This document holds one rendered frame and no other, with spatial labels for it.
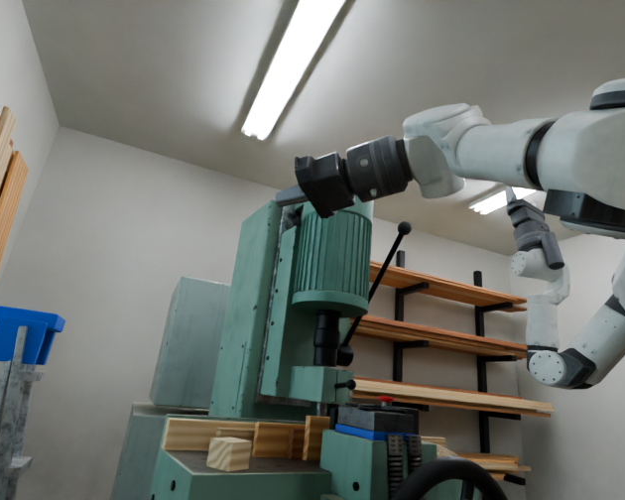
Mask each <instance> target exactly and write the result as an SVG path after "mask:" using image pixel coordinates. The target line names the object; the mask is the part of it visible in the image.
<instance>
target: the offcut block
mask: <svg viewBox="0 0 625 500"><path fill-rule="evenodd" d="M251 445H252V441H250V440H245V439H241V438H236V437H213V438H211V439H210V445H209V451H208V457H207V463H206V466H209V467H213V468H216V469H220V470H224V471H227V472H230V471H236V470H242V469H248V467H249V460H250V452H251Z"/></svg>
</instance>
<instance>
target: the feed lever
mask: <svg viewBox="0 0 625 500"><path fill-rule="evenodd" d="M411 231H412V225H411V224H410V223H409V222H407V221H402V222H401V223H399V225H398V232H399V234H398V236H397V238H396V240H395V242H394V244H393V246H392V248H391V250H390V252H389V254H388V256H387V258H386V260H385V262H384V264H383V266H382V268H381V270H380V271H379V273H378V275H377V277H376V279H375V281H374V283H373V285H372V287H371V289H370V291H369V297H368V305H369V303H370V301H371V299H372V297H373V295H374V293H375V292H376V290H377V288H378V286H379V284H380V282H381V280H382V278H383V276H384V274H385V272H386V270H387V268H388V266H389V264H390V262H391V260H392V258H393V256H394V255H395V253H396V251H397V249H398V247H399V245H400V243H401V241H402V239H403V237H404V235H408V234H409V233H410V232H411ZM362 317H363V315H361V316H357V317H356V319H355V321H354V323H353V325H352V327H351V328H350V329H349V331H348V333H347V335H346V337H345V339H344V341H343V343H340V345H339V349H338V350H337V359H336V365H338V366H345V367H346V366H349V365H350V364H351V362H352V360H353V355H354V353H353V349H352V346H351V345H350V344H348V343H349V341H350V339H351V337H352V335H353V333H354V331H355V330H356V328H357V326H358V324H359V322H360V321H361V319H362Z"/></svg>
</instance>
